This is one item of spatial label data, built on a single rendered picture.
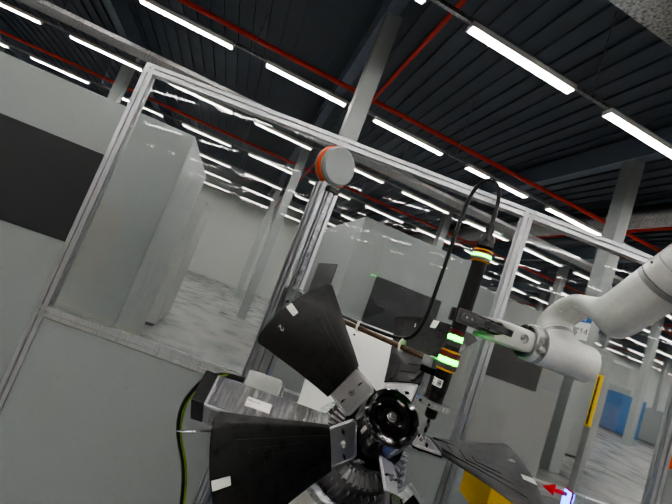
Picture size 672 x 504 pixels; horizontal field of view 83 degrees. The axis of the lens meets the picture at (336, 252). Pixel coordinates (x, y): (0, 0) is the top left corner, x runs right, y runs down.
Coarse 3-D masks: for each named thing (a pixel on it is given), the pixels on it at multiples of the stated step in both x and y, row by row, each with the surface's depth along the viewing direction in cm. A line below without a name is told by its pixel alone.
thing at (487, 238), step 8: (488, 224) 88; (488, 232) 87; (480, 240) 87; (488, 240) 86; (488, 248) 89; (440, 376) 83; (448, 376) 82; (432, 384) 84; (440, 384) 82; (448, 384) 83; (432, 392) 83; (440, 392) 82; (432, 400) 82; (440, 400) 82; (432, 416) 82
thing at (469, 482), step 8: (464, 472) 119; (464, 480) 117; (472, 480) 113; (480, 480) 109; (464, 488) 116; (472, 488) 112; (480, 488) 108; (488, 488) 105; (464, 496) 114; (472, 496) 110; (480, 496) 107; (488, 496) 104; (496, 496) 104
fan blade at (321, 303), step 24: (288, 312) 94; (312, 312) 93; (336, 312) 92; (264, 336) 93; (288, 336) 92; (312, 336) 91; (336, 336) 90; (288, 360) 91; (312, 360) 90; (336, 360) 88; (336, 384) 87
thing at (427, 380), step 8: (424, 360) 87; (432, 360) 86; (424, 368) 86; (432, 368) 85; (424, 376) 86; (432, 376) 85; (424, 384) 85; (424, 392) 84; (424, 400) 81; (432, 408) 80; (440, 408) 80; (448, 408) 81
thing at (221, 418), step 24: (216, 432) 68; (240, 432) 69; (264, 432) 70; (288, 432) 72; (312, 432) 74; (216, 456) 67; (240, 456) 68; (264, 456) 69; (288, 456) 71; (312, 456) 74; (240, 480) 67; (264, 480) 69; (288, 480) 71; (312, 480) 74
